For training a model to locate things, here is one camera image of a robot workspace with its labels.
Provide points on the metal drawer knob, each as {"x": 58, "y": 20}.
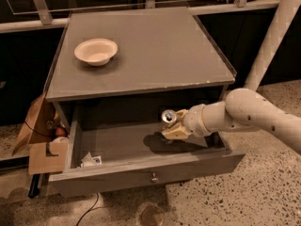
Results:
{"x": 154, "y": 178}

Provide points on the white paper bowl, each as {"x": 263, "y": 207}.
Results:
{"x": 96, "y": 52}

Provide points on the silver blue redbull can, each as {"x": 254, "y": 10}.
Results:
{"x": 169, "y": 116}

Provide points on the brown cardboard box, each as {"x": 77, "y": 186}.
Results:
{"x": 47, "y": 152}

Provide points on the white crumpled packet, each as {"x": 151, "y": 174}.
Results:
{"x": 88, "y": 161}

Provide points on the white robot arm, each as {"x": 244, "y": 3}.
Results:
{"x": 241, "y": 110}

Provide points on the white railing bar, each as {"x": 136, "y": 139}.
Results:
{"x": 61, "y": 22}

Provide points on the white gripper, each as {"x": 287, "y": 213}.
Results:
{"x": 194, "y": 121}

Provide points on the white diagonal pole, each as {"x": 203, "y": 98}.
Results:
{"x": 276, "y": 32}

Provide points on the grey wooden cabinet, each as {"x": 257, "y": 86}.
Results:
{"x": 159, "y": 49}

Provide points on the open grey top drawer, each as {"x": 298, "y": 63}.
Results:
{"x": 126, "y": 134}

